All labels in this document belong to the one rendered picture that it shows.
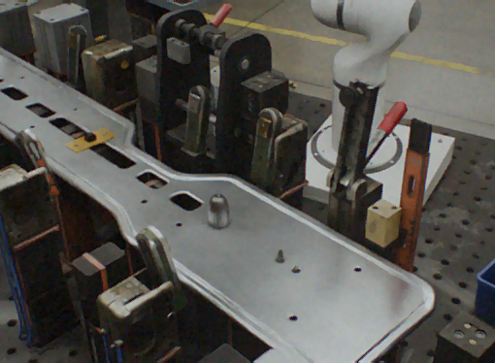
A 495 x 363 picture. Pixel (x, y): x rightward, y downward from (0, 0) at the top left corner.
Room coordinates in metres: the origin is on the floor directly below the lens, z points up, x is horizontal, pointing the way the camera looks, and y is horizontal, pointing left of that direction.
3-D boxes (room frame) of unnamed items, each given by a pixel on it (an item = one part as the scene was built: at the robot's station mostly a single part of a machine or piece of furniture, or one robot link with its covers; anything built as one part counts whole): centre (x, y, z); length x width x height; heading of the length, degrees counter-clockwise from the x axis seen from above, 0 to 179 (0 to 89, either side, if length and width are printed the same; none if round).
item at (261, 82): (1.08, -0.03, 0.91); 0.07 x 0.05 x 0.42; 134
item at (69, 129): (1.15, 0.34, 0.84); 0.17 x 0.06 x 0.29; 134
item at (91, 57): (1.32, 0.28, 0.89); 0.13 x 0.11 x 0.38; 134
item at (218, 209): (0.85, 0.04, 1.02); 0.03 x 0.03 x 0.07
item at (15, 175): (0.93, 0.36, 0.87); 0.12 x 0.09 x 0.35; 134
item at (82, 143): (1.10, 0.28, 1.01); 0.08 x 0.04 x 0.01; 133
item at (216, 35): (1.17, 0.06, 0.94); 0.18 x 0.13 x 0.49; 44
